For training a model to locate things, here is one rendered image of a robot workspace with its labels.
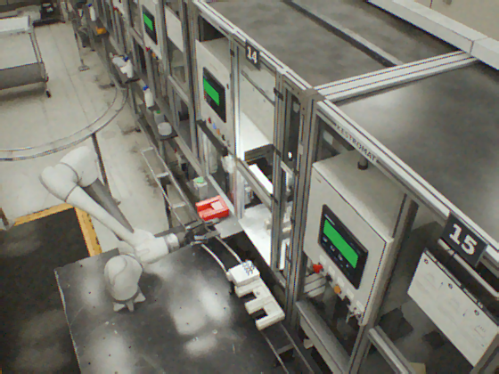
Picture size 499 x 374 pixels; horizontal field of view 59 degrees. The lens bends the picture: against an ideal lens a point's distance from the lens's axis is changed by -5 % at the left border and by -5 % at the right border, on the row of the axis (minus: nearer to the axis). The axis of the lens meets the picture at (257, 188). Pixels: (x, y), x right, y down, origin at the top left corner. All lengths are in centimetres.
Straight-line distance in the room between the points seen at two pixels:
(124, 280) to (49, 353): 112
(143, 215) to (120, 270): 166
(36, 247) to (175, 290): 174
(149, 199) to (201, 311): 187
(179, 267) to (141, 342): 52
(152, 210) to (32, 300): 123
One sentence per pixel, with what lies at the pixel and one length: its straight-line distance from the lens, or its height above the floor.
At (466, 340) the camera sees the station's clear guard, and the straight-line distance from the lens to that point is 139.
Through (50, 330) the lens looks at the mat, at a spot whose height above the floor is 1.
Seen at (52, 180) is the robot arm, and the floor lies 145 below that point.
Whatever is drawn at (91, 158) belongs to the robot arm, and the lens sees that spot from 241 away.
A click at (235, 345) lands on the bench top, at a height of 68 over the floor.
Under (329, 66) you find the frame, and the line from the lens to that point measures 182.
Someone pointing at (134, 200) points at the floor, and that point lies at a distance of 425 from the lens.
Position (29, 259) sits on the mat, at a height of 1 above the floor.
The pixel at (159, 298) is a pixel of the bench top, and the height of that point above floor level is 68.
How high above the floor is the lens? 281
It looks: 42 degrees down
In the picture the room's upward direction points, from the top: 1 degrees clockwise
